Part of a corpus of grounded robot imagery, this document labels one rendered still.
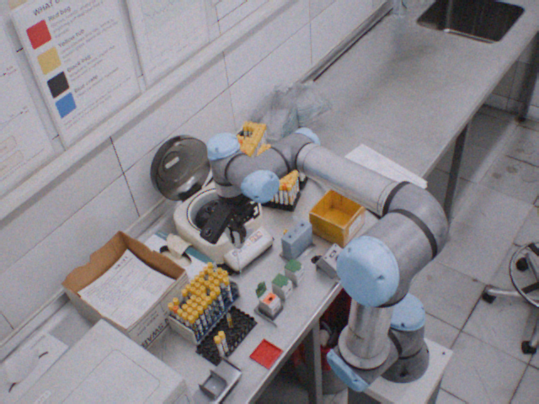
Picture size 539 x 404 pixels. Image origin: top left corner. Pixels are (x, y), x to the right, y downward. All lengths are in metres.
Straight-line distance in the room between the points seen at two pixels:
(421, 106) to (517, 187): 1.16
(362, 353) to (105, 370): 0.57
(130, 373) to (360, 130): 1.34
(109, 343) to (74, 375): 0.10
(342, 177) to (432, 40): 1.70
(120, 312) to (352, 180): 0.86
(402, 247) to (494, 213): 2.26
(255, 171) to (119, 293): 0.71
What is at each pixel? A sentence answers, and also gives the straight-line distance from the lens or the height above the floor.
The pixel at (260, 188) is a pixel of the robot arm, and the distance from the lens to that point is 1.25.
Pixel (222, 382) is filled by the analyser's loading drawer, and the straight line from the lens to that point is 1.59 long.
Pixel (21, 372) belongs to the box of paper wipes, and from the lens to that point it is 1.75.
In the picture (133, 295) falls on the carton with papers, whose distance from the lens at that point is 1.78.
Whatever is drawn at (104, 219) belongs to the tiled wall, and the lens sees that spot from 1.88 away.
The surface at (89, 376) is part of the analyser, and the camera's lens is 1.40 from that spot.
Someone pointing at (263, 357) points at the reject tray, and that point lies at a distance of 1.67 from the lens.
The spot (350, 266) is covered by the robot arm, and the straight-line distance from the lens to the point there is 1.03.
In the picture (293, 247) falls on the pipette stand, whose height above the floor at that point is 0.95.
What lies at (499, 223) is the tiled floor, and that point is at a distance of 3.22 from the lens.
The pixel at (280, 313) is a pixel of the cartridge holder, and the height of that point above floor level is 0.89.
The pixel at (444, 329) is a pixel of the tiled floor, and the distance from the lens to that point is 2.77.
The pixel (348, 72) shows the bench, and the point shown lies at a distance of 2.60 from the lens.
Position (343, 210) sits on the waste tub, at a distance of 1.96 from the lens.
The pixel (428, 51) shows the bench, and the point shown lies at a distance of 2.76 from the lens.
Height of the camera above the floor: 2.33
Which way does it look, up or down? 46 degrees down
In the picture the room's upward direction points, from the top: 7 degrees counter-clockwise
